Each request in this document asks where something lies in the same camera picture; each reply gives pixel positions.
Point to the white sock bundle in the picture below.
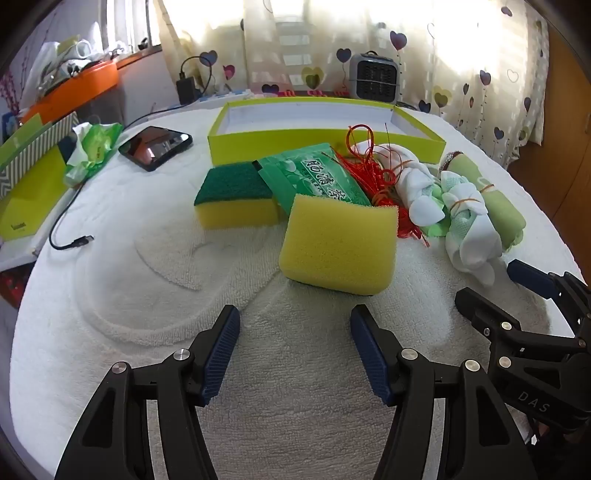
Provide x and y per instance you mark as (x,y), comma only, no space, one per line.
(420,189)
(471,230)

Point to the green tissue packet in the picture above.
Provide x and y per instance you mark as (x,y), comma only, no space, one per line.
(94,147)

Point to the pink flower branch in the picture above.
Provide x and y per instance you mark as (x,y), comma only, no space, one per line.
(9,92)

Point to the black smartphone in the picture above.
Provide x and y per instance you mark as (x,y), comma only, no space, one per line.
(154,147)

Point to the plaid cloth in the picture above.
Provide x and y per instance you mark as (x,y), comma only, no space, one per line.
(318,93)

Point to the green yellow scouring sponge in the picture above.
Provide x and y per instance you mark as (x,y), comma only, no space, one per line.
(231,212)

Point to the grey space heater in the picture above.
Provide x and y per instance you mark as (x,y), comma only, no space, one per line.
(374,78)

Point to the lime green flat box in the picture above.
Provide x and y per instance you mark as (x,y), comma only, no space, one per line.
(32,194)

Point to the white blue power strip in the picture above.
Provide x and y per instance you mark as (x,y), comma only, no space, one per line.
(231,94)

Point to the white plastic bag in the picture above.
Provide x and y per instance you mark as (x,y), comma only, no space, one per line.
(41,64)

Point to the lime green box tray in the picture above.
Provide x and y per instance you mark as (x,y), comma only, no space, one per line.
(277,143)

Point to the green towel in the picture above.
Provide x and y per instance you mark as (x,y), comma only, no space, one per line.
(503,212)

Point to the wooden cabinet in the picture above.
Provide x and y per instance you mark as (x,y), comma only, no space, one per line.
(568,115)

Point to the orange shelf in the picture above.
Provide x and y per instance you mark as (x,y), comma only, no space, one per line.
(83,87)

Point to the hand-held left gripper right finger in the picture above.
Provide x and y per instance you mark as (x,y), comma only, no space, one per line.
(369,350)

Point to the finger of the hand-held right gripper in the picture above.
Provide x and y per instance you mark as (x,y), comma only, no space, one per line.
(531,277)
(480,309)

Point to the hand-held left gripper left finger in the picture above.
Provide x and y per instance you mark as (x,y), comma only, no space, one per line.
(221,350)

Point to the white green mug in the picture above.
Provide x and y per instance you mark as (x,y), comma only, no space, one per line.
(76,48)

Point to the green tea packet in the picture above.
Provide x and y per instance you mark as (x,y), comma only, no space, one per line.
(318,175)

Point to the plain yellow sponge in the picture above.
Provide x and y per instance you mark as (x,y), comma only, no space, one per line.
(337,244)

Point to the grey chevron box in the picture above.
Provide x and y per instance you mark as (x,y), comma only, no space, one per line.
(27,152)

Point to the black charger adapter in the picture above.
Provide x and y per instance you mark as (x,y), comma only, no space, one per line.
(188,90)

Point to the heart print curtain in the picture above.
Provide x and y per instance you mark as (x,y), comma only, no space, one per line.
(300,41)

